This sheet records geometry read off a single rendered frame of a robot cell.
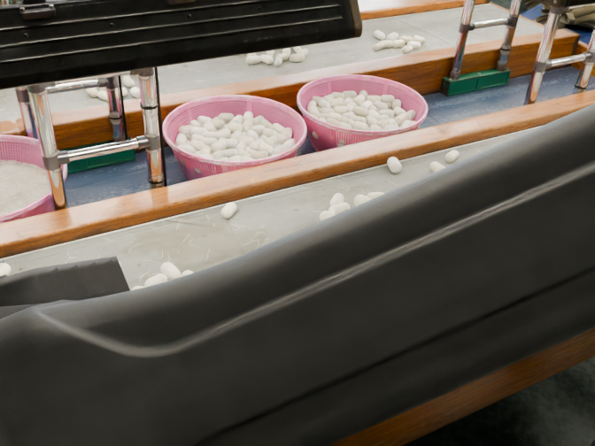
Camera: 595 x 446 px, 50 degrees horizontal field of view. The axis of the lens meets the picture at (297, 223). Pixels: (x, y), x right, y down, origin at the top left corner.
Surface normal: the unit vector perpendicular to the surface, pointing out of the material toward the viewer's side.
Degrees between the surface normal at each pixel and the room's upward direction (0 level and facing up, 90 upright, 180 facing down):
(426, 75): 90
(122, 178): 0
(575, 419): 0
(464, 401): 90
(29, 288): 44
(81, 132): 90
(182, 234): 0
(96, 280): 58
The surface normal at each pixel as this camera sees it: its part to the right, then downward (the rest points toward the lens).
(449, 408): 0.47, 0.54
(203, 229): 0.05, -0.80
